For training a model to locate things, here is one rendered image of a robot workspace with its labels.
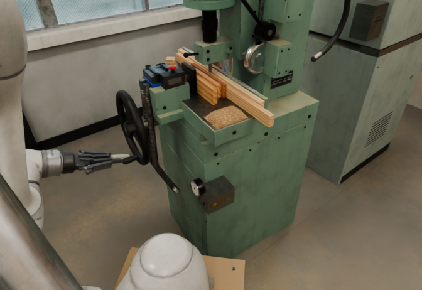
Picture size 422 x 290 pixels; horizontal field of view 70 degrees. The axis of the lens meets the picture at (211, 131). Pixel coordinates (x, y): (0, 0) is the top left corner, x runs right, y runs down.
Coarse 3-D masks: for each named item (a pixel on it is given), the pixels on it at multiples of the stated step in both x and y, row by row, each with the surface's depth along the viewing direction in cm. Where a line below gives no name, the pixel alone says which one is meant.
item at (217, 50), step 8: (224, 40) 111; (232, 40) 111; (200, 48) 107; (208, 48) 107; (216, 48) 109; (224, 48) 111; (232, 48) 113; (200, 56) 109; (208, 56) 109; (216, 56) 111; (224, 56) 113; (232, 56) 115; (208, 64) 115
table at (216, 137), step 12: (192, 96) 112; (192, 108) 104; (204, 108) 104; (216, 108) 104; (240, 108) 104; (156, 120) 109; (168, 120) 107; (192, 120) 105; (204, 120) 98; (252, 120) 99; (204, 132) 99; (216, 132) 93; (228, 132) 96; (240, 132) 99; (216, 144) 96
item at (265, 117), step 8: (176, 56) 138; (232, 88) 108; (232, 96) 106; (240, 96) 103; (240, 104) 104; (248, 104) 100; (256, 104) 98; (248, 112) 101; (256, 112) 97; (264, 112) 94; (264, 120) 94; (272, 120) 93
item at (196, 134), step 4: (180, 120) 115; (184, 120) 111; (184, 124) 113; (188, 124) 109; (188, 128) 110; (192, 128) 107; (192, 132) 108; (196, 132) 105; (196, 136) 106; (200, 136) 103; (200, 140) 104; (204, 140) 105
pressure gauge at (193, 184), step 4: (192, 180) 105; (196, 180) 105; (200, 180) 105; (192, 184) 107; (196, 184) 104; (200, 184) 104; (192, 188) 108; (196, 188) 105; (200, 188) 104; (204, 188) 104; (196, 192) 106; (200, 192) 104; (204, 192) 105
